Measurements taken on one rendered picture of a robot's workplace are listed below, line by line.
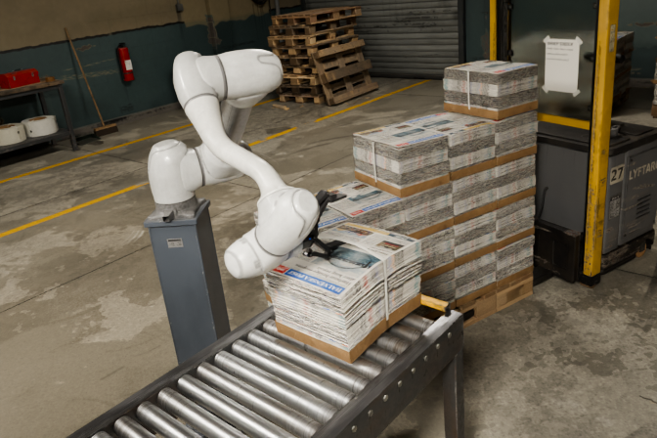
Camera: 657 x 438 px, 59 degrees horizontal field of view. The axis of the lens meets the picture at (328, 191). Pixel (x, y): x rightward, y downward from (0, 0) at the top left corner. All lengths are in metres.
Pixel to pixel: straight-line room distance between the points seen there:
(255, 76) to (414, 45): 8.55
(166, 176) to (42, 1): 6.84
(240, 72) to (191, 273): 0.92
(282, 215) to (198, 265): 1.04
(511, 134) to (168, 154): 1.67
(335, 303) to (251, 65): 0.72
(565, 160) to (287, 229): 2.53
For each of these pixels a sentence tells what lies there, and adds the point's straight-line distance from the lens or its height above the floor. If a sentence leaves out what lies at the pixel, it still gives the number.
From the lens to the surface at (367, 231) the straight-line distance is 1.85.
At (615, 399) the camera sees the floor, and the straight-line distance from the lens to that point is 2.90.
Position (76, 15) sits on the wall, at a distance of 9.10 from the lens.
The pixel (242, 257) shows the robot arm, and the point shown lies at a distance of 1.40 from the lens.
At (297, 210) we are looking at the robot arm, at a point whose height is 1.32.
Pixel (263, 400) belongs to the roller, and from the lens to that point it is 1.59.
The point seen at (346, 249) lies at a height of 1.04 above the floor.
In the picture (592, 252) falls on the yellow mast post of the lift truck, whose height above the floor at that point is 0.24.
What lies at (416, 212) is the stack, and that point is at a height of 0.74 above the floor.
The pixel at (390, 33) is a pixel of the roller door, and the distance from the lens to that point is 10.45.
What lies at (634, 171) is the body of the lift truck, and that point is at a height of 0.61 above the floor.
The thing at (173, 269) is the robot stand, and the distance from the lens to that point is 2.35.
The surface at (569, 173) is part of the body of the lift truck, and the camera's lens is 3.64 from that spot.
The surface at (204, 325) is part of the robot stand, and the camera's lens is 2.45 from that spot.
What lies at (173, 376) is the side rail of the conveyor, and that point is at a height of 0.80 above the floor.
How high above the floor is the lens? 1.79
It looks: 20 degrees down
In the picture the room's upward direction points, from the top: 6 degrees counter-clockwise
